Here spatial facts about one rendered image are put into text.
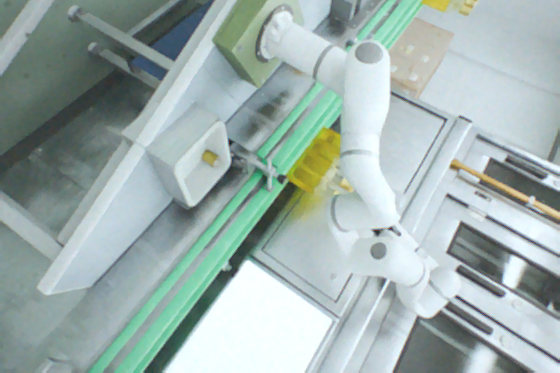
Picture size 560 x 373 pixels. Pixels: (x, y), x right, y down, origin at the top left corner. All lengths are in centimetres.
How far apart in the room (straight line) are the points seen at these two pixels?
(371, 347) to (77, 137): 125
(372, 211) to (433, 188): 70
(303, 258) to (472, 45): 602
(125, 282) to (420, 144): 113
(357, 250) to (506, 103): 558
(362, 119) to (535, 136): 547
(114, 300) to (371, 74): 82
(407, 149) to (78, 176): 122
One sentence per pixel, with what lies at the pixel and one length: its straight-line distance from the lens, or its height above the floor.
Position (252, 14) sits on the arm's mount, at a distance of 95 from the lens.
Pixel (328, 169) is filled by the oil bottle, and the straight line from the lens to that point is 124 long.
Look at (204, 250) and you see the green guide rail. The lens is 113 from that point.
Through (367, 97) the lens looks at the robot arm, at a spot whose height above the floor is 114.
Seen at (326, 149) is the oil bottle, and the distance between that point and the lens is 128.
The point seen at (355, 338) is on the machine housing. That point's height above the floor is 138.
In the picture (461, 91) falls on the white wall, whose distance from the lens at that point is 623.
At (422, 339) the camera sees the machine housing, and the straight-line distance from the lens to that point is 135.
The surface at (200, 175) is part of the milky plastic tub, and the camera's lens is 112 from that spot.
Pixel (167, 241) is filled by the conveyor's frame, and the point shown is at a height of 83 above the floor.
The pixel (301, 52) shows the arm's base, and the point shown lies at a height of 92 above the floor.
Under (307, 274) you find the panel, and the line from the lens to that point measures 127.
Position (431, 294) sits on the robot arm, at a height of 147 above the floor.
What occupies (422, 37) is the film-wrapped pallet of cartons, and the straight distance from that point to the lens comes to 559.
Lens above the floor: 127
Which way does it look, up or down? 16 degrees down
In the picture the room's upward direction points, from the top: 121 degrees clockwise
